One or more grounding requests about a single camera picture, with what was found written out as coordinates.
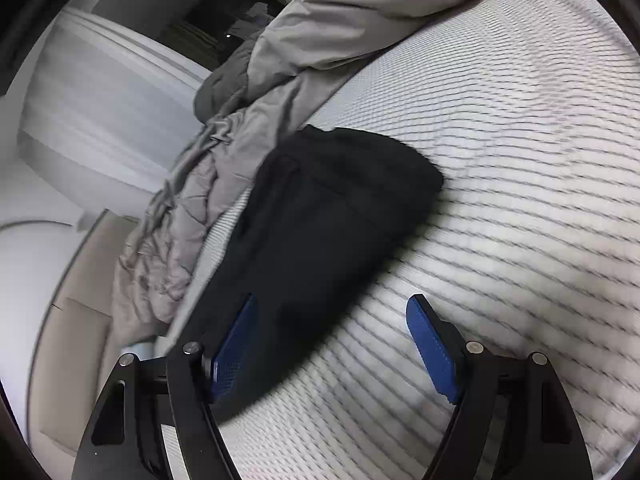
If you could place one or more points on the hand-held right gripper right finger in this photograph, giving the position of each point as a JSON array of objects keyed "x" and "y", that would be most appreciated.
[{"x": 434, "y": 347}]

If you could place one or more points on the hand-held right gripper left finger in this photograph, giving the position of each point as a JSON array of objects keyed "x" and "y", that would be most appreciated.
[{"x": 231, "y": 347}]

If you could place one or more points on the black pants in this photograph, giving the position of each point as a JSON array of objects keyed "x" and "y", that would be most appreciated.
[{"x": 325, "y": 220}]

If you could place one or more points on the bed with white striped sheet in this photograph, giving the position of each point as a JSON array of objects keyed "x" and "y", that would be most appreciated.
[{"x": 500, "y": 160}]

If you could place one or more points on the grey comforter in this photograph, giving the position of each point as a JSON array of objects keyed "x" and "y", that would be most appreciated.
[{"x": 320, "y": 35}]

